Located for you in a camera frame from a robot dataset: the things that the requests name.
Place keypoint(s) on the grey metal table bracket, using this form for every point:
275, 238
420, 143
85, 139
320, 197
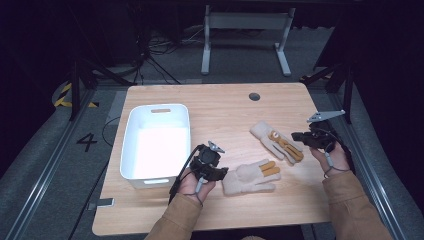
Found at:
101, 203

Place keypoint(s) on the beige glove with bear face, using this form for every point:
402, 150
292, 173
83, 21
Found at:
278, 141

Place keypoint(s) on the yellow black floor tape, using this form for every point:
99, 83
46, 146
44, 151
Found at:
65, 96

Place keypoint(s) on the black metal stand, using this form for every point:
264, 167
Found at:
83, 80
343, 83

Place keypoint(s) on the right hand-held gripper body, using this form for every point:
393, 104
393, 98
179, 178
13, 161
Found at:
320, 136

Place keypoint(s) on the aluminium floor rail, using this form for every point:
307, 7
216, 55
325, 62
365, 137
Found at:
43, 173
370, 173

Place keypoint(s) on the white plastic basket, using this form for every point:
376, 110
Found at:
156, 146

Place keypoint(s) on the person's right hand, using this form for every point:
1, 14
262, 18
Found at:
335, 161

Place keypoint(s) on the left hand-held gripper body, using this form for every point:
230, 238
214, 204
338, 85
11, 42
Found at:
205, 160

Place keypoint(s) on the grey metal desk frame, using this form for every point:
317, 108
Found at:
246, 21

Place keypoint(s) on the beige glove with tan fingers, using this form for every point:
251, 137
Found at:
248, 178

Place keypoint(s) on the person's left hand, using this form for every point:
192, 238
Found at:
191, 186

